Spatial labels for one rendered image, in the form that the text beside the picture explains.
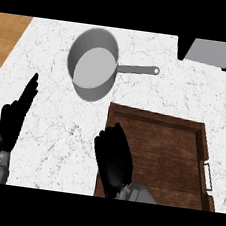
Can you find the brown wooden tray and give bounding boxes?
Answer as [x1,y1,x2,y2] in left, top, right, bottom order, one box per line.
[93,100,226,213]

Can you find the grey and black appliance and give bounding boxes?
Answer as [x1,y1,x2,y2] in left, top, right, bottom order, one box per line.
[174,36,226,72]

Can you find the grey metal pot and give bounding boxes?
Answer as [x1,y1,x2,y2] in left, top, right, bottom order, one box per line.
[61,24,165,111]

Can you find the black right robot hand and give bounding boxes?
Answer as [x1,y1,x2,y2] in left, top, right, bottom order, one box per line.
[86,119,141,202]

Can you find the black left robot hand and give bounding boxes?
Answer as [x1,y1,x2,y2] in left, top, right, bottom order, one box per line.
[0,67,42,161]

